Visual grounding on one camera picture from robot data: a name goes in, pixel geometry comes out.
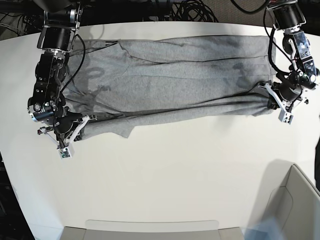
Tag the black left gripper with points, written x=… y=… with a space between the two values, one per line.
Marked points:
x=291 y=88

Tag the grey cardboard box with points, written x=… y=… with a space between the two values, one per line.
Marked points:
x=295 y=209

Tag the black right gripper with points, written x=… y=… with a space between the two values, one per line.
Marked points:
x=58 y=119

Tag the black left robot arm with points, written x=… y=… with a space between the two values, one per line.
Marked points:
x=289 y=18

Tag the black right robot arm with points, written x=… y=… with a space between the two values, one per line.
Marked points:
x=61 y=23

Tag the grey plastic tray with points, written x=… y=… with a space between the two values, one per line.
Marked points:
x=122 y=230

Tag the blue transparent bag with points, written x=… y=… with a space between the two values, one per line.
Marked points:
x=267 y=229

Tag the grey T-shirt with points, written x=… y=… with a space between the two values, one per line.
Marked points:
x=135 y=83

